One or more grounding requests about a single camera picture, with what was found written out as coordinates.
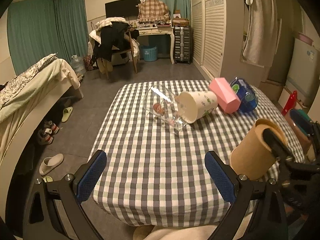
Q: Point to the checkered tablecloth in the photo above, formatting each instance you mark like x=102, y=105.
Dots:
x=156, y=175

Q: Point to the white slipper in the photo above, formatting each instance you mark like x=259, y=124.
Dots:
x=50, y=163

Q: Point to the white small fridge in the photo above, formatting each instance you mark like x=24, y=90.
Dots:
x=303, y=75

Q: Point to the red white sneakers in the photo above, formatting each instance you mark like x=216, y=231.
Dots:
x=45, y=134

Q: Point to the clear glass cup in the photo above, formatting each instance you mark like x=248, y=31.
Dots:
x=163, y=104

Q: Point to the teal curtain left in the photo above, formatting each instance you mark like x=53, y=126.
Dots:
x=37, y=28

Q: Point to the green slipper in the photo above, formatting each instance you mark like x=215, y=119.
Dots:
x=66, y=114

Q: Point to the blue plastic cup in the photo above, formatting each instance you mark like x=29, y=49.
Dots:
x=247, y=96

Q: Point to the bed with blankets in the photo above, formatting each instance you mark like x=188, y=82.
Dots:
x=25, y=100

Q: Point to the red bottle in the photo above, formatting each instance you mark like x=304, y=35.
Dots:
x=291, y=103

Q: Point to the blue laundry basket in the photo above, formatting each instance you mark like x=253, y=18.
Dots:
x=149, y=53

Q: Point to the black monitor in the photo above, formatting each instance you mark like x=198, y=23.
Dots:
x=122, y=8

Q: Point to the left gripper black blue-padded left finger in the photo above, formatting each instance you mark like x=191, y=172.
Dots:
x=42, y=219

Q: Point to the white louvered wardrobe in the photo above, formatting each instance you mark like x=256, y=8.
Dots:
x=217, y=32

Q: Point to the plaid cloth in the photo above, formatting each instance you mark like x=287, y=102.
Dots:
x=153, y=11

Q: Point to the hanging white towel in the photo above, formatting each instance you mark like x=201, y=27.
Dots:
x=260, y=44

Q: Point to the large water jug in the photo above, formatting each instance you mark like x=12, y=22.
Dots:
x=78, y=65

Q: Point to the white patterned paper cup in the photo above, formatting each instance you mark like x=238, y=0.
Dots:
x=195, y=105

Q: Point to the white desk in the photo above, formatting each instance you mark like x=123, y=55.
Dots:
x=162, y=29

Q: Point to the pink plastic cup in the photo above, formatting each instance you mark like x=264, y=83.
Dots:
x=227, y=99

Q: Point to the wooden chair with clothes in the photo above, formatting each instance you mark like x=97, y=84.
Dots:
x=113, y=35

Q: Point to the pink basin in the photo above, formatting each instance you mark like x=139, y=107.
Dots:
x=304, y=38

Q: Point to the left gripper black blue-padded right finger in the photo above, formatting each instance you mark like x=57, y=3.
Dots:
x=268, y=220

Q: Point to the brown paper cup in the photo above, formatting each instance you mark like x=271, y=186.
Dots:
x=253, y=157

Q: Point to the black silver suitcase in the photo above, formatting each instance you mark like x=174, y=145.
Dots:
x=182, y=44

